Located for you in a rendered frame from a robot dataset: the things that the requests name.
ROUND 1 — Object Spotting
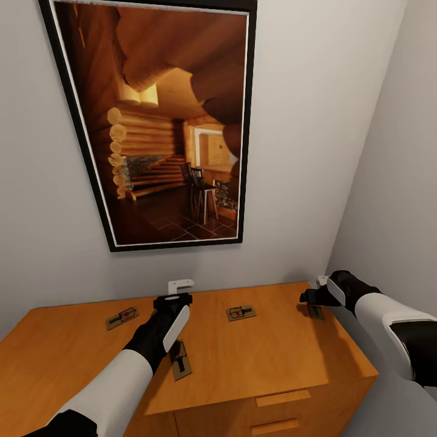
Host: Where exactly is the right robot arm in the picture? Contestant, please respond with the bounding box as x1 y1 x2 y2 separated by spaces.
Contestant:
299 270 437 402

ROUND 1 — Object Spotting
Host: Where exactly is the mousetrap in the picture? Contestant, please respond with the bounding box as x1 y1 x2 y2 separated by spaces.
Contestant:
227 305 257 322
306 302 325 320
169 339 192 381
106 307 139 331

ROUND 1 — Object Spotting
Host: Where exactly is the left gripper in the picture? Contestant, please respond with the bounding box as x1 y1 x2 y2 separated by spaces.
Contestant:
153 293 192 312

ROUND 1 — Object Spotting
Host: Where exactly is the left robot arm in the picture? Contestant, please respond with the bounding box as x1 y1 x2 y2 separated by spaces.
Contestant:
24 279 194 437

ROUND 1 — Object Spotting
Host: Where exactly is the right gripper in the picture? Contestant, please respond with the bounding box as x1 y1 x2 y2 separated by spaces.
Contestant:
299 285 342 307

